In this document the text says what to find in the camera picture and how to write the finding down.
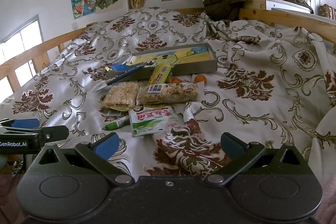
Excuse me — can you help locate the green sausage stick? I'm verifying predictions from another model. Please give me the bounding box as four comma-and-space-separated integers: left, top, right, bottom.
104, 115, 130, 131

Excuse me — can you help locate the green white snack packet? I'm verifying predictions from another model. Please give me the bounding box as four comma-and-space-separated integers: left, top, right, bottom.
129, 105, 184, 138

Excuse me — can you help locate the square rice cracker pack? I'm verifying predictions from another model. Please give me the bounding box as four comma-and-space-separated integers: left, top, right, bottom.
102, 82, 139, 111

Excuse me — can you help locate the long nut bar pack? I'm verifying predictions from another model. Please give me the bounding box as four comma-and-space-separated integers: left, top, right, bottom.
136, 82, 205, 105

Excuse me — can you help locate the navy blue snack bar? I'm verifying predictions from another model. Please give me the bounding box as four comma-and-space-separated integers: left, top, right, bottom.
97, 65, 145, 91

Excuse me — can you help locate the yellow snack bar packet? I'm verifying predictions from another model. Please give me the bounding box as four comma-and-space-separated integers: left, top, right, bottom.
147, 64, 174, 85

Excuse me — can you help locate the orange candy bag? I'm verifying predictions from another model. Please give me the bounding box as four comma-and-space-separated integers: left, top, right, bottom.
166, 75, 183, 84

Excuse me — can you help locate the floral patterned bedspread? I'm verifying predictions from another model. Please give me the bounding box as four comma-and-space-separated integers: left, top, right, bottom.
0, 6, 336, 224

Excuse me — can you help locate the small orange tangerine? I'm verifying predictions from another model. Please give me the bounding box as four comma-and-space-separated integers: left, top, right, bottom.
194, 74, 207, 84

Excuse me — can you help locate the grey tray box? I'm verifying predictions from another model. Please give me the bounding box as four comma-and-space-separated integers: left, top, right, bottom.
126, 43, 218, 81

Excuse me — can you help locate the window with frame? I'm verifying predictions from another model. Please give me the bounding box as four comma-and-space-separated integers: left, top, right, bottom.
1, 15, 43, 87

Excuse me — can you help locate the wooden bed rail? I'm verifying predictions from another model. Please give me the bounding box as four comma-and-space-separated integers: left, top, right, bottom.
1, 8, 335, 92

